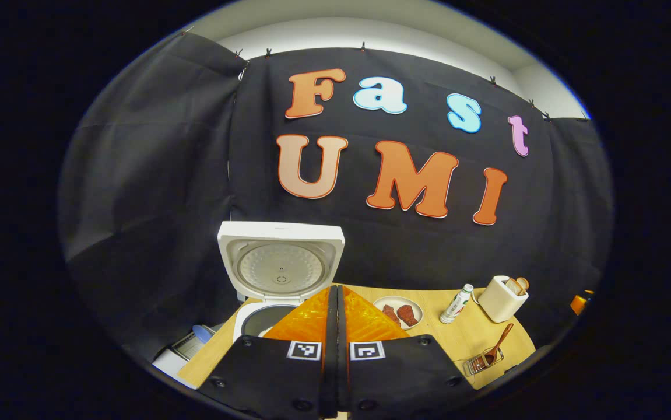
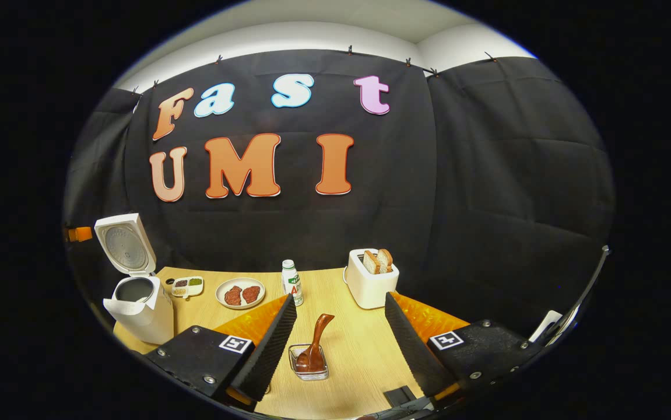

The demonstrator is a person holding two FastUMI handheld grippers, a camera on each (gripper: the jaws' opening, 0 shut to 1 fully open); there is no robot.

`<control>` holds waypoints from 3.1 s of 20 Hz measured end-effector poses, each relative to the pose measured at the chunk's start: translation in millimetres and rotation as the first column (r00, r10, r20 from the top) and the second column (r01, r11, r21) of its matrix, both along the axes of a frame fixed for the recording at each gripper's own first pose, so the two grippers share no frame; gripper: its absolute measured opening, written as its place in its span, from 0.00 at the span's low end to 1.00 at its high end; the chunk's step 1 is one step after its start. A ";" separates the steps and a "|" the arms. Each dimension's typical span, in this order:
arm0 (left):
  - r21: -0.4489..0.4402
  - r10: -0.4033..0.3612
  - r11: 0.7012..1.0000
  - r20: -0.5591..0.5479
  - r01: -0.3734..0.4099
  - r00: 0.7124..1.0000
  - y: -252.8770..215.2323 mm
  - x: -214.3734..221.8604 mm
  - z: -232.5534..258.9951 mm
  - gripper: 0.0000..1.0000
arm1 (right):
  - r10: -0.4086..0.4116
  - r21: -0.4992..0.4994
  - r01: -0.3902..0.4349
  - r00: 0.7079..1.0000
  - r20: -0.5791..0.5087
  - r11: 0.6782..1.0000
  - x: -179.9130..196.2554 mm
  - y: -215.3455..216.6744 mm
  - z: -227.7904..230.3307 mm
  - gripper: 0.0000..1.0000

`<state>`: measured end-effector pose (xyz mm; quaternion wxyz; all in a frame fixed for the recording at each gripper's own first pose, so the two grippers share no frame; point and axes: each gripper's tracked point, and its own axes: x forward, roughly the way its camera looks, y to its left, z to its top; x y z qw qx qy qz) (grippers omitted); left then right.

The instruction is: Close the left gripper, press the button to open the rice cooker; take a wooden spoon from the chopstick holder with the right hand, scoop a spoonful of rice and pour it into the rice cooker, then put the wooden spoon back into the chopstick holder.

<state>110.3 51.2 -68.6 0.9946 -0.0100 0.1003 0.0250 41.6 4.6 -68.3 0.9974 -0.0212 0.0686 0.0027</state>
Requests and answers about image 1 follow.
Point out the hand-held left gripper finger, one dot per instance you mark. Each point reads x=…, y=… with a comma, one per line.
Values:
x=342, y=361
x=331, y=361

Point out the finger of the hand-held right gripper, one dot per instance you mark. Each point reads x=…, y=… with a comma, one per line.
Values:
x=580, y=303

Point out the brown wooden spoon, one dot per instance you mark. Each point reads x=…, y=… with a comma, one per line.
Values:
x=501, y=341

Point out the white rice cooker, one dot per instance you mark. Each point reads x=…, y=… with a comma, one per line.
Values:
x=280, y=265

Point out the toast bread slice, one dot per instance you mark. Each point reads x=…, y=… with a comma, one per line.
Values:
x=515, y=286
x=523, y=284

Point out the red meat slice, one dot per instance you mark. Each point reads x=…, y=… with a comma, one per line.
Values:
x=391, y=315
x=407, y=315

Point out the white round plate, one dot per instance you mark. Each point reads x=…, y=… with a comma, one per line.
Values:
x=394, y=300

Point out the white toaster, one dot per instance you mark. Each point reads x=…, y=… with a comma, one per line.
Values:
x=498, y=303

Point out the white bottle with green label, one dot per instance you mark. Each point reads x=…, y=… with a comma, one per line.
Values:
x=455, y=306

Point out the white grey device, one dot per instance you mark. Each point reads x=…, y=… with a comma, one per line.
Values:
x=181, y=356

